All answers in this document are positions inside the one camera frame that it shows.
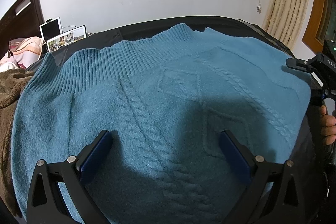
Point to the pink striped pillow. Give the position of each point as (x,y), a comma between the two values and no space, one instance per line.
(26,48)

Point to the dark wooden headboard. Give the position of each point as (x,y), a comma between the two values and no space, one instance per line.
(23,16)

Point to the person's right hand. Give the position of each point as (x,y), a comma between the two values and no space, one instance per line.
(329,129)

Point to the black satin sheet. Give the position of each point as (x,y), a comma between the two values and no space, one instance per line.
(126,31)

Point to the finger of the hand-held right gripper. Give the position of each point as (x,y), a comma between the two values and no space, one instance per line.
(319,92)
(298,64)

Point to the teal knit sweater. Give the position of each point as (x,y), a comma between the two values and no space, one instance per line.
(162,98)

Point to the photo collage frame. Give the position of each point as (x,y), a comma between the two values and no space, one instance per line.
(65,39)

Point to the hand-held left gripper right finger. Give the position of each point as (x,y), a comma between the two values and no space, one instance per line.
(235,158)

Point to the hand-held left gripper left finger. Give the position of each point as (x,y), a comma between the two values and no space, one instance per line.
(95,155)

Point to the brown fleece garment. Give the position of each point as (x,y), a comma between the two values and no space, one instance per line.
(10,90)

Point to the white tablet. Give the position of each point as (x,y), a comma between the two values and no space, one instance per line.
(51,29)

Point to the wooden window frame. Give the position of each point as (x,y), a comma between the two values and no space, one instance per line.
(313,24)

